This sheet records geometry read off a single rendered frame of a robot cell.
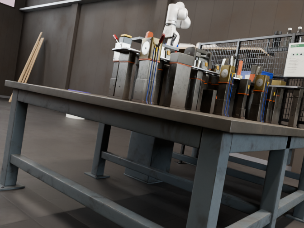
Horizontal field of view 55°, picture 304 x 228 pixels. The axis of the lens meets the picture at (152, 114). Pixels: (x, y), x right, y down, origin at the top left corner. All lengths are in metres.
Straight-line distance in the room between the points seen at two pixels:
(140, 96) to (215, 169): 0.75
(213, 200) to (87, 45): 7.61
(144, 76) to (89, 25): 7.00
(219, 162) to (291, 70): 2.04
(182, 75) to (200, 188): 0.91
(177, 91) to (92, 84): 6.27
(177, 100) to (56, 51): 8.04
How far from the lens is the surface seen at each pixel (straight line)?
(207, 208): 1.04
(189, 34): 6.17
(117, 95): 1.79
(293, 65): 2.95
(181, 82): 1.78
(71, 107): 1.56
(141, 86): 1.61
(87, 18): 8.69
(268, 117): 2.42
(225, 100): 2.05
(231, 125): 0.94
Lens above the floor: 0.71
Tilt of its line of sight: 2 degrees down
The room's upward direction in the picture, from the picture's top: 9 degrees clockwise
